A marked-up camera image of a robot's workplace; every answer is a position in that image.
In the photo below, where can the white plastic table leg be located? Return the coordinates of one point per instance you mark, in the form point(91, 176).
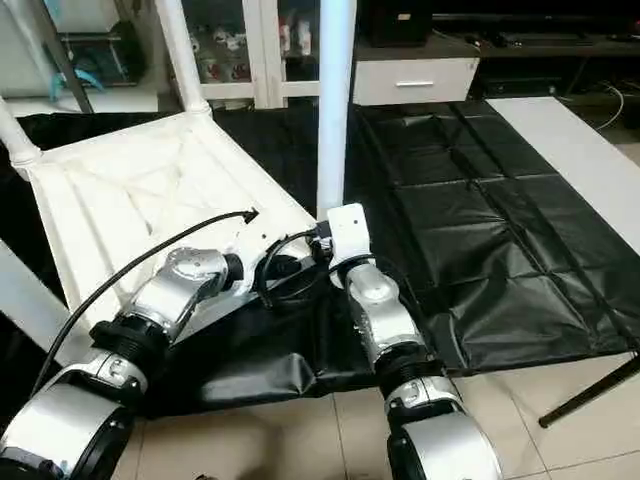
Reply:
point(185, 50)
point(15, 135)
point(335, 100)
point(30, 300)

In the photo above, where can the white plastic table top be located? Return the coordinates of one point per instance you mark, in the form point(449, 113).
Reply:
point(130, 190)

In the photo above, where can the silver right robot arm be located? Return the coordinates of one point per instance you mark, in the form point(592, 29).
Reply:
point(385, 320)

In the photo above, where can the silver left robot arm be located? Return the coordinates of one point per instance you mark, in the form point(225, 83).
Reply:
point(180, 285)

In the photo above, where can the black table mat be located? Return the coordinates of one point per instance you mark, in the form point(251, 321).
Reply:
point(480, 220)

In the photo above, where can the white drawer unit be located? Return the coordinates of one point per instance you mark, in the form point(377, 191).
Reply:
point(415, 80)

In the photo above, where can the white glass door cabinet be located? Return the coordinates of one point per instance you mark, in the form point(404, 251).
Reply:
point(250, 50)

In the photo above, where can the black metal workbench leg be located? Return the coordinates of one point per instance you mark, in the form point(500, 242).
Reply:
point(590, 390)

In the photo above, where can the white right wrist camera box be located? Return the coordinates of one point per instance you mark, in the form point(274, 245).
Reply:
point(348, 230)

